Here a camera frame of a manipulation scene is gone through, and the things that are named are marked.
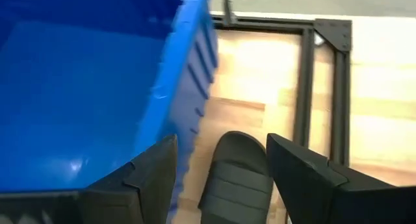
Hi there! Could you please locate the black slide sandal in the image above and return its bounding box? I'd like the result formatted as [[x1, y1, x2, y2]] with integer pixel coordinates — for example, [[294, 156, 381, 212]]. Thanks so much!
[[198, 131, 274, 224]]

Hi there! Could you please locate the blue plastic bin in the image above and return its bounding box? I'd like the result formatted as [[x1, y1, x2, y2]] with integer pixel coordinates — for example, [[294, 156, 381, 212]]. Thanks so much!
[[0, 0, 219, 224]]

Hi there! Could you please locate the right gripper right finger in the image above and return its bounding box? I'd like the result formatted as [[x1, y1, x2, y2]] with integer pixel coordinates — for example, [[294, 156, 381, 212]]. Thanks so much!
[[266, 132, 416, 224]]

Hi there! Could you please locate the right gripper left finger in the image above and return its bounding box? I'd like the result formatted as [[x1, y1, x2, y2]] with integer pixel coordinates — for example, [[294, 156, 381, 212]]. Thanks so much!
[[79, 134, 179, 224]]

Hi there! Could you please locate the black aluminium table frame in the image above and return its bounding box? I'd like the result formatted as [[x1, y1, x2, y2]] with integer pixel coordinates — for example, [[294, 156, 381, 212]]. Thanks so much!
[[211, 0, 354, 168]]

